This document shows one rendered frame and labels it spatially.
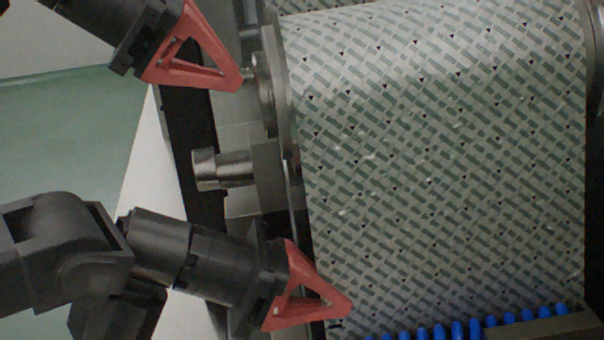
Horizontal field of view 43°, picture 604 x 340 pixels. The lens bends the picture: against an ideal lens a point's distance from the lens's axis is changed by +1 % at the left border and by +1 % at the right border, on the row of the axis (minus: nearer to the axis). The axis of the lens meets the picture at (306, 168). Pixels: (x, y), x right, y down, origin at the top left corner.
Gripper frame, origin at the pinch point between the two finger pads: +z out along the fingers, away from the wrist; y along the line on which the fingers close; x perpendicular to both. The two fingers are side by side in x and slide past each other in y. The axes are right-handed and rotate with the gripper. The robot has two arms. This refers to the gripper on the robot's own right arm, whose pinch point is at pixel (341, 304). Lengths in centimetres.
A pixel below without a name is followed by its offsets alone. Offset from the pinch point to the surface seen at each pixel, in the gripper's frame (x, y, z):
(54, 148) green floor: -154, -381, -54
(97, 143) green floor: -142, -379, -31
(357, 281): 2.7, 0.2, 0.4
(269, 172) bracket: 7.0, -7.0, -9.0
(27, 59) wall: -163, -556, -105
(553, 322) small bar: 6.7, 4.8, 15.9
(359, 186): 10.9, 0.3, -3.1
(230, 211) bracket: 1.6, -8.3, -10.7
